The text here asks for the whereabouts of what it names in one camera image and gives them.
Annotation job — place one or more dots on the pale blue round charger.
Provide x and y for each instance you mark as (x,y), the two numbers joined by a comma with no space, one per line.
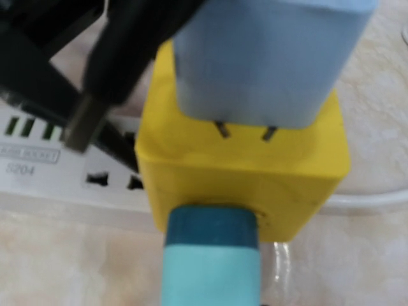
(265,63)

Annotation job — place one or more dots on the yellow cube socket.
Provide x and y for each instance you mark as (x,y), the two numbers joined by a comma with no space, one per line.
(284,181)

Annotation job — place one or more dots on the white power strip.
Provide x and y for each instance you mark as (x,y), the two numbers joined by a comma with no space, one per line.
(39,177)

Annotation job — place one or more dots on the teal charger with cable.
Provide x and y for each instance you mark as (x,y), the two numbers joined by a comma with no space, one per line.
(211,257)

